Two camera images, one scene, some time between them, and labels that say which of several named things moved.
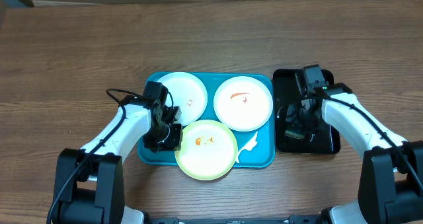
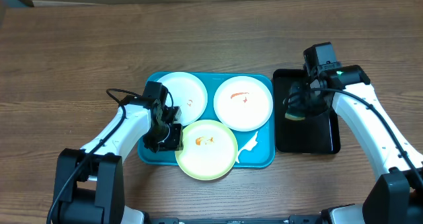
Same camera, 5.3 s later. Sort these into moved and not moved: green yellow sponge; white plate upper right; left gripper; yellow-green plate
Moved: green yellow sponge
Not moved: yellow-green plate; left gripper; white plate upper right
